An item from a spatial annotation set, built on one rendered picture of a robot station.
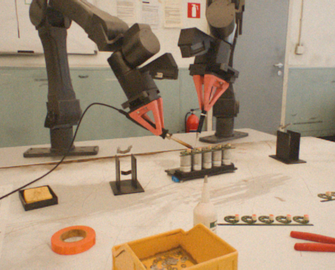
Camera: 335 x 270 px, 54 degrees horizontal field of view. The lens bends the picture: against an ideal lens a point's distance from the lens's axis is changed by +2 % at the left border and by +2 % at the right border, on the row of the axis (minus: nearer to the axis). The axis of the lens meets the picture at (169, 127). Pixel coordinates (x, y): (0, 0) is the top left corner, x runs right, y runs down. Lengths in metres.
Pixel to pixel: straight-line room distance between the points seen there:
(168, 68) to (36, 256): 0.43
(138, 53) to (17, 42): 2.57
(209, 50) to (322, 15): 3.97
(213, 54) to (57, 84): 0.43
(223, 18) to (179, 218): 0.39
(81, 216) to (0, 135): 2.75
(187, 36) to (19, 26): 2.62
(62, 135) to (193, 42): 0.47
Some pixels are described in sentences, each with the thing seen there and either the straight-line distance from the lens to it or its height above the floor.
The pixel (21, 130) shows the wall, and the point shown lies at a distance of 3.28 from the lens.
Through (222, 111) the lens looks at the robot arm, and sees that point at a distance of 1.10.
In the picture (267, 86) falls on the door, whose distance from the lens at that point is 4.06.
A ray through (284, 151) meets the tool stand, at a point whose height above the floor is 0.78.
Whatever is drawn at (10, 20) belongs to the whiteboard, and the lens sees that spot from 3.23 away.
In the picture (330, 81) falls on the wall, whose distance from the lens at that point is 4.78.
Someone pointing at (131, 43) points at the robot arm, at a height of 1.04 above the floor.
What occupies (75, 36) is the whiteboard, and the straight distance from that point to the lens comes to 3.24.
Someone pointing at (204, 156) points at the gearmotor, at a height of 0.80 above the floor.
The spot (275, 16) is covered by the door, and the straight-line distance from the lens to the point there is 4.12.
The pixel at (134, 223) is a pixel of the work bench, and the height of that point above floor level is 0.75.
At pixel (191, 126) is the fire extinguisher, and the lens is 3.44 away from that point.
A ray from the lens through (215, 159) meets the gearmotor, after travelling 0.76.
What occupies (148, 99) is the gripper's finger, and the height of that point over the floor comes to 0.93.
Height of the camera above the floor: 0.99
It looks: 10 degrees down
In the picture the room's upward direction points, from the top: straight up
